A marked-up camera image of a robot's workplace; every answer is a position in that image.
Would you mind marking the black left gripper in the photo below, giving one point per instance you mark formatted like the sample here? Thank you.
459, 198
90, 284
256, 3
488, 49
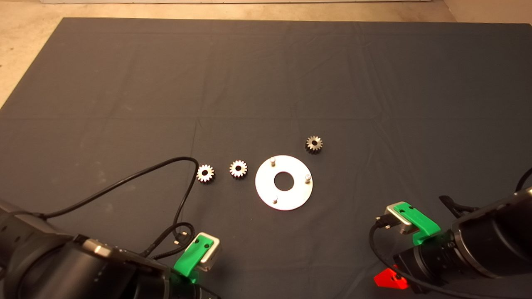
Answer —
203, 294

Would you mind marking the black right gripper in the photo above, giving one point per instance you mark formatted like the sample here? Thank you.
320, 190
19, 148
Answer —
413, 265

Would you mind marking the bright steel planetary gear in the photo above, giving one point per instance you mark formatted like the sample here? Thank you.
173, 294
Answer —
233, 169
200, 173

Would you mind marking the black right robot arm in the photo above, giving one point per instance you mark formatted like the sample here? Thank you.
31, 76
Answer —
490, 241

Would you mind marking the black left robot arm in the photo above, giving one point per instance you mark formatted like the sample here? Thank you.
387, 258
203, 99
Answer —
62, 270

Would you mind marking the round metal carrier plate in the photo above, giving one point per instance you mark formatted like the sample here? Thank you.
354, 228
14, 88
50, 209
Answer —
299, 195

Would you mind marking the dark steel planetary gear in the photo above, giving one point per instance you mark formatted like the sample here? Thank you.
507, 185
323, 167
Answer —
310, 145

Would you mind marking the dark grey table cloth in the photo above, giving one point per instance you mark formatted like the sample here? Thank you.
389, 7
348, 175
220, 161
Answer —
266, 83

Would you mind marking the left gripper silver camera box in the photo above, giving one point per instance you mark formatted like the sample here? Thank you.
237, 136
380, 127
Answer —
212, 257

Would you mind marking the gripper silver camera box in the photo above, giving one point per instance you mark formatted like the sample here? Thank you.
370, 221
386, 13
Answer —
392, 216
212, 257

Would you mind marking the left gripper green camera mount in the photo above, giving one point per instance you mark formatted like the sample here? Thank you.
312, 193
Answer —
189, 257

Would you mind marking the gripper green camera mount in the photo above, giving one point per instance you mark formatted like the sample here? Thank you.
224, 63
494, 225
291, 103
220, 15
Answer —
419, 222
189, 257

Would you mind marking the right gripper green camera mount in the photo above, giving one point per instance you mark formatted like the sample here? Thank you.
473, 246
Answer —
419, 222

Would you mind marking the right gripper silver camera box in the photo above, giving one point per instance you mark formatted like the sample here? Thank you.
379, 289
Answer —
392, 216

